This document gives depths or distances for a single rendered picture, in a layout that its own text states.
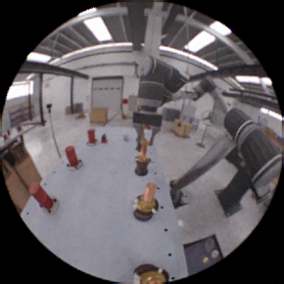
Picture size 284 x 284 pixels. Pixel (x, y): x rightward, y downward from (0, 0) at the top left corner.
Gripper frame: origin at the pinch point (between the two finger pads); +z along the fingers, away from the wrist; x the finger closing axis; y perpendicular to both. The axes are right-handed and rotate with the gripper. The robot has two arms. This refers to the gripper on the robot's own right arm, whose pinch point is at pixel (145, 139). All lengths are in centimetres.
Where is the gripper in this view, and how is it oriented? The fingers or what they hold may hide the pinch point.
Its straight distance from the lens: 47.0
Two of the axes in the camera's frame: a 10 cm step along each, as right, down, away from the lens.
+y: -2.1, 4.1, -8.9
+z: -0.9, 8.9, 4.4
